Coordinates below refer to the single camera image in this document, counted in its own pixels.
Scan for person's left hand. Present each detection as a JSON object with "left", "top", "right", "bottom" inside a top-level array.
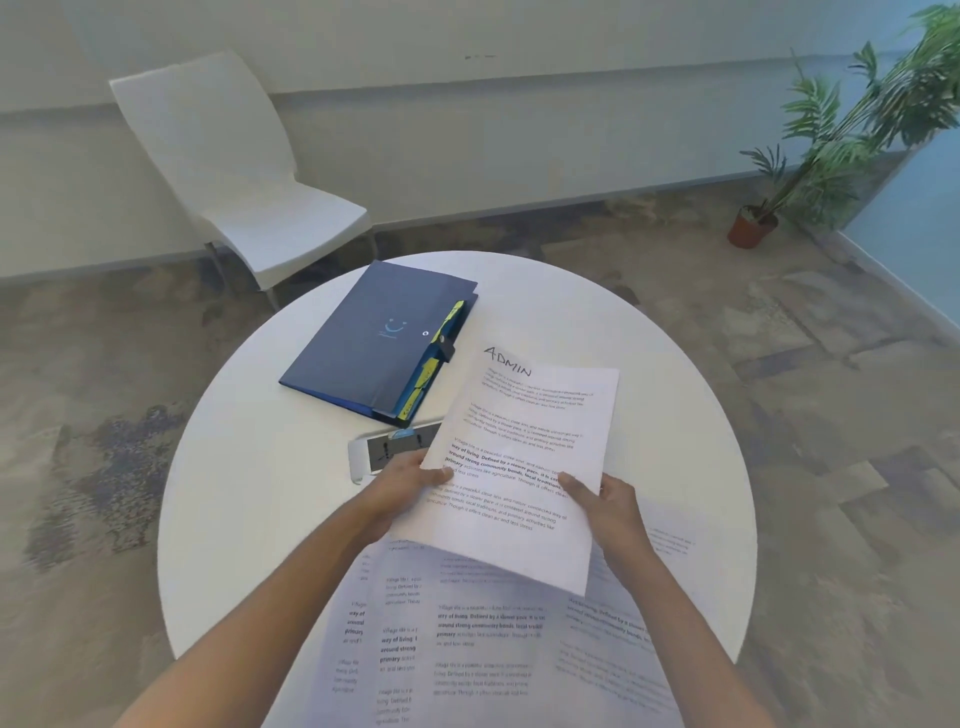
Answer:
[{"left": 358, "top": 448, "right": 456, "bottom": 543}]

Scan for person's right hand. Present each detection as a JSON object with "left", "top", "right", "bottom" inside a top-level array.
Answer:
[{"left": 558, "top": 472, "right": 663, "bottom": 601}]

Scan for handwritten title printed paper sheet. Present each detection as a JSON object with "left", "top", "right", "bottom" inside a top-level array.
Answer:
[{"left": 387, "top": 345, "right": 621, "bottom": 600}]

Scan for person's left forearm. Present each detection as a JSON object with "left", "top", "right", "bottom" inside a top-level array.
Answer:
[{"left": 111, "top": 501, "right": 393, "bottom": 728}]

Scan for person's right forearm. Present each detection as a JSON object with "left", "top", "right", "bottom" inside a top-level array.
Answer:
[{"left": 604, "top": 553, "right": 778, "bottom": 728}]

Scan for blue document folder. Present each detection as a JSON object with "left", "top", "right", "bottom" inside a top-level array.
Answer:
[{"left": 278, "top": 259, "right": 480, "bottom": 431}]

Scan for brown plant pot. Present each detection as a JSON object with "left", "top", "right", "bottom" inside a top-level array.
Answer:
[{"left": 726, "top": 205, "right": 780, "bottom": 250}]

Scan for white plastic chair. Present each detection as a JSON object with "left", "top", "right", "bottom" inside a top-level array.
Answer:
[{"left": 109, "top": 51, "right": 379, "bottom": 313}]

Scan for green palm plant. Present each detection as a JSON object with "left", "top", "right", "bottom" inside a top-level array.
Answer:
[{"left": 738, "top": 0, "right": 960, "bottom": 230}]

